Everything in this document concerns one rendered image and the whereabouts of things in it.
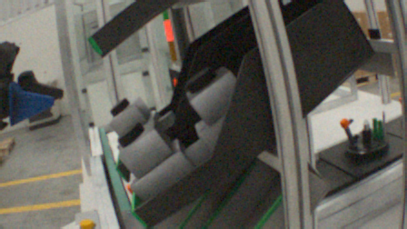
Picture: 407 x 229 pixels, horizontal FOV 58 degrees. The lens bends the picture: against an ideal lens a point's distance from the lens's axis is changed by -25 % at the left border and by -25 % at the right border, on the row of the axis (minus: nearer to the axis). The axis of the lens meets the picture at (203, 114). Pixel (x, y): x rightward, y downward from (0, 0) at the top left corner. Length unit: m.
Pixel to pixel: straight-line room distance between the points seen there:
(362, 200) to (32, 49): 8.62
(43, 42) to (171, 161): 8.71
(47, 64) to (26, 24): 1.15
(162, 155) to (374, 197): 0.63
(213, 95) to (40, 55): 8.75
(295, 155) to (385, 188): 0.63
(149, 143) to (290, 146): 0.13
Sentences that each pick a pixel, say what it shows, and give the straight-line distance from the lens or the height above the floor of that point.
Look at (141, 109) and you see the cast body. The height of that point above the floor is 1.26.
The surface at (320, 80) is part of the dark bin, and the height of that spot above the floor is 1.29.
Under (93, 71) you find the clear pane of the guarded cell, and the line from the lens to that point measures 2.19.
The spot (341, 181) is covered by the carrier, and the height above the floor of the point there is 0.97.
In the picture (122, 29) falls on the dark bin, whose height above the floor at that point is 1.37.
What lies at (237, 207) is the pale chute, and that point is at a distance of 0.55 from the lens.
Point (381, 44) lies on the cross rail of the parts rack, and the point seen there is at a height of 1.31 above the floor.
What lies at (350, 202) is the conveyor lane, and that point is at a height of 0.94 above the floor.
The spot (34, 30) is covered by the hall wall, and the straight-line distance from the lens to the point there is 9.18.
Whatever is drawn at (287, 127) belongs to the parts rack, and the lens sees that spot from 0.37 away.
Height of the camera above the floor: 1.37
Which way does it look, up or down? 13 degrees down
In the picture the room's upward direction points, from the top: 12 degrees counter-clockwise
